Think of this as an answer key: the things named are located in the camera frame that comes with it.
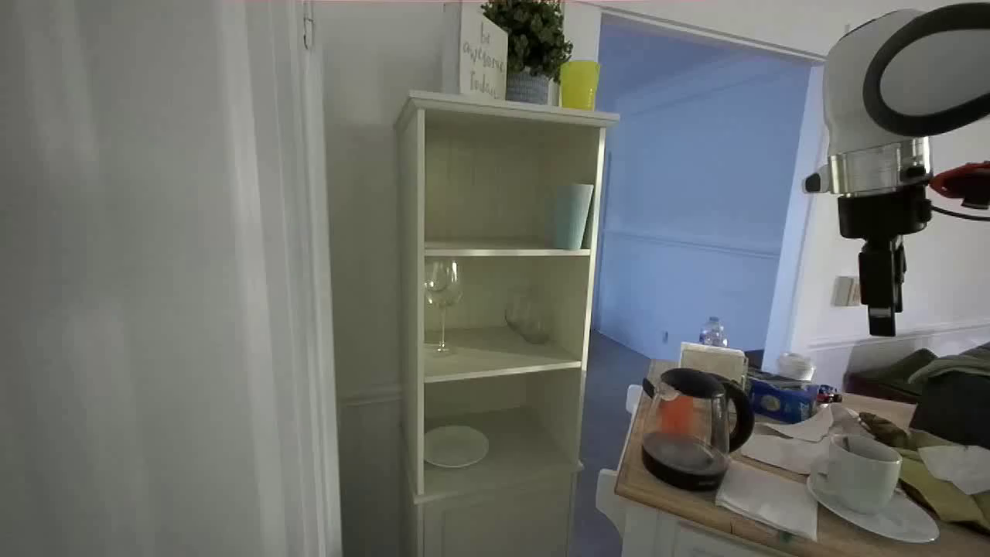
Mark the white open shelf cabinet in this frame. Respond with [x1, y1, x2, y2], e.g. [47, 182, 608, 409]
[397, 92, 614, 557]

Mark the yellow plastic cup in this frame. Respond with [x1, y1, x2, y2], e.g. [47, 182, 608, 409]
[561, 57, 599, 112]

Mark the green potted plant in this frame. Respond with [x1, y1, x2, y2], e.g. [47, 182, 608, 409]
[483, 0, 572, 104]

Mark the white saucer plate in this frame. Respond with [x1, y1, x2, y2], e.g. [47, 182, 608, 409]
[808, 472, 939, 543]

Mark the blue Ziploc box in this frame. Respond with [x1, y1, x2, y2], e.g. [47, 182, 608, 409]
[749, 374, 836, 424]

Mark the clear wine glass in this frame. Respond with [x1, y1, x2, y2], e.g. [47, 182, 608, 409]
[424, 260, 461, 351]

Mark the white plate on shelf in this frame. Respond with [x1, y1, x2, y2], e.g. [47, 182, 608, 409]
[424, 424, 489, 471]

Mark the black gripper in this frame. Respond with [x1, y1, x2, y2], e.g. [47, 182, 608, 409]
[838, 185, 931, 337]

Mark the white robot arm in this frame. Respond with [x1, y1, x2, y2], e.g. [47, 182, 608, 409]
[804, 2, 990, 337]

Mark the white mug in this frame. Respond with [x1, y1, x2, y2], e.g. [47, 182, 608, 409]
[816, 432, 904, 514]

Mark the olive green cloth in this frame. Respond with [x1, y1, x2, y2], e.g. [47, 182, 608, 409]
[900, 430, 990, 528]

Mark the glass coffee carafe black handle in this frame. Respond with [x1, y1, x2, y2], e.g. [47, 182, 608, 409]
[641, 369, 754, 493]

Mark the white paper napkin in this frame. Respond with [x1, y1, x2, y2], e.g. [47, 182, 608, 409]
[716, 465, 816, 539]

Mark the clear plastic water bottle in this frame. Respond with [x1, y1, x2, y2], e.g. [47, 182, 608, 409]
[698, 315, 728, 345]

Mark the white sign with writing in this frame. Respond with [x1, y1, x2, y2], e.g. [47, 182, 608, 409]
[454, 7, 508, 98]

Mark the light blue cup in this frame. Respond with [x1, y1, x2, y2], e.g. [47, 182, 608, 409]
[551, 182, 595, 249]

